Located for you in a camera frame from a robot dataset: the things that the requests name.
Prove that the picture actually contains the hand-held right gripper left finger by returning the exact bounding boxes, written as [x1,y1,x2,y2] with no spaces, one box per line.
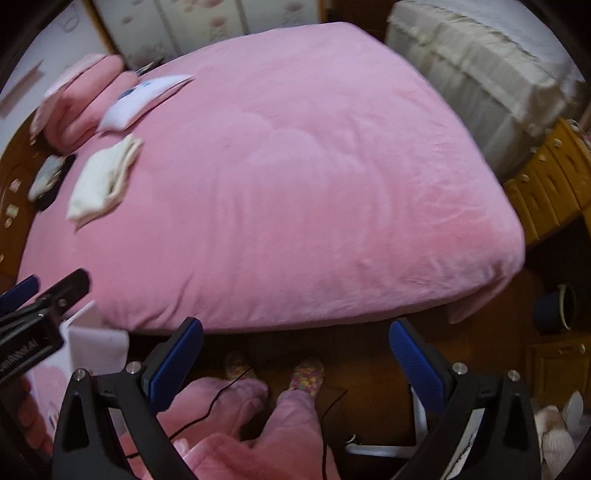
[51,318,204,480]

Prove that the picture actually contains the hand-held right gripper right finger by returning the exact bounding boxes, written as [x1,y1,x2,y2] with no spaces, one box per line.
[389,318,542,480]

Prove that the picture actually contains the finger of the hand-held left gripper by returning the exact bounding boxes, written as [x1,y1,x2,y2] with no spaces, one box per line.
[25,268,90,324]
[0,275,40,317]

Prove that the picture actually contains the cream knit cardigan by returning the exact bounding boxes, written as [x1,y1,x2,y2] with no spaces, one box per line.
[65,135,145,228]

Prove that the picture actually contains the floral slipper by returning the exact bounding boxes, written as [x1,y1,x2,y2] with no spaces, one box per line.
[224,351,254,380]
[288,355,326,398]

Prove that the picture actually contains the brown wooden headboard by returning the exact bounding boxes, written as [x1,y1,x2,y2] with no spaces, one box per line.
[0,120,47,287]

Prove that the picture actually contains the white metal stand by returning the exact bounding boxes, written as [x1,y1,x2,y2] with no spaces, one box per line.
[344,383,432,460]

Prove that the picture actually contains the grey and white cloth toy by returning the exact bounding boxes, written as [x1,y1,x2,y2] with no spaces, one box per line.
[27,154,65,202]

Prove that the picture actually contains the person's pink fleece pants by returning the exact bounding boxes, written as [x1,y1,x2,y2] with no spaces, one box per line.
[157,376,342,480]

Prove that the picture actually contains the brown wooden cabinet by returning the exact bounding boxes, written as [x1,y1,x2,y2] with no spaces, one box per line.
[525,332,591,402]

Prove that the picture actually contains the dark blue bucket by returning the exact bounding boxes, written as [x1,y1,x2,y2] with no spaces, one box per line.
[533,282,579,335]

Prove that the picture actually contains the cream plush toy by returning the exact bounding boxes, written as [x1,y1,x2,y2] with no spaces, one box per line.
[531,390,585,467]

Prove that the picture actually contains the folded pink quilt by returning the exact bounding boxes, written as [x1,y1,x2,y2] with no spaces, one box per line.
[30,53,139,155]

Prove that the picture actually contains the white pillow with blue print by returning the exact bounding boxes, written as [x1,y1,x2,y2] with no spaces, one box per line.
[98,74,195,134]

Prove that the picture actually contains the yellow wooden drawer cabinet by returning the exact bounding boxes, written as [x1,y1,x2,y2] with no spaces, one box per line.
[502,117,591,250]

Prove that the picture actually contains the pink plush bed blanket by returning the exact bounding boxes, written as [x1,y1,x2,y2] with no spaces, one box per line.
[16,21,527,334]

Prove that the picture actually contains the floral sliding wardrobe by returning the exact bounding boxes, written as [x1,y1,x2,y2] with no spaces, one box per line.
[85,0,331,70]

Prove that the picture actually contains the wooden wall shelf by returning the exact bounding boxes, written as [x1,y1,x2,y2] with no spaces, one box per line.
[0,59,44,118]

